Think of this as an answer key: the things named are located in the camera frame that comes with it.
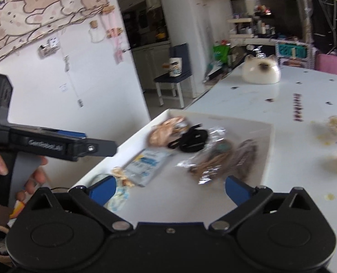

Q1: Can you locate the teal poison sign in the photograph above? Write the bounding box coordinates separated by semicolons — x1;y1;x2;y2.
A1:
277;43;308;58

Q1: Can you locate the green bag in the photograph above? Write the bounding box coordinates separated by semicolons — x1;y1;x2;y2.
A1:
213;44;230;63

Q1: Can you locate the dark cord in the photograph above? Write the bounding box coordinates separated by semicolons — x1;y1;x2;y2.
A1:
228;138;261;182

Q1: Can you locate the white cat face holder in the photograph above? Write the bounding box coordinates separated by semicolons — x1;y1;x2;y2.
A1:
242;55;281;84

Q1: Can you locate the white shallow tray box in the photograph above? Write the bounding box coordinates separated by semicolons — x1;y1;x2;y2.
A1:
77;109;274;225

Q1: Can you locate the blue patterned fluffy cloth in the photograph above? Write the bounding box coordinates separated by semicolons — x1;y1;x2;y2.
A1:
100;167;135;212

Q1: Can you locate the dark blue chair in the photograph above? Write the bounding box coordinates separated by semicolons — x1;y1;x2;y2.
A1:
154;43;193;109

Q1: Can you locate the pink upholstered chair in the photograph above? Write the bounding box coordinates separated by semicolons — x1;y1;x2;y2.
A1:
315;54;337;75

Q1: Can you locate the tan cord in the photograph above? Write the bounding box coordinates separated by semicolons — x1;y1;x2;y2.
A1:
176;126;238;187

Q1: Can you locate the peach ribbon scrunchie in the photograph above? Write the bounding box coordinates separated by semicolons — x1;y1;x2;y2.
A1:
148;116;189;147

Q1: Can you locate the black jacket white piping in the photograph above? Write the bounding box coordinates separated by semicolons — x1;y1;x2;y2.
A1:
311;0;337;54

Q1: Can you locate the white cartoon tote bag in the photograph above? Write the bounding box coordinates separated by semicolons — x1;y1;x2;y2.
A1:
169;57;182;77

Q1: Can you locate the bear pattern wall hanging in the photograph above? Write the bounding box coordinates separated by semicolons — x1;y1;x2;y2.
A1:
0;0;115;61

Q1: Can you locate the white tiered shelf rack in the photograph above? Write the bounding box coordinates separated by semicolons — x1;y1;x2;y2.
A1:
228;17;258;46

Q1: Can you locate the black soft strap pouch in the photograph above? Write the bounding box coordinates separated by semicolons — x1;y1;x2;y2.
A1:
167;124;209;153

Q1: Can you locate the white blue tissue packet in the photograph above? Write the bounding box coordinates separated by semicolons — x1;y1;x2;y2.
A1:
123;147;173;187

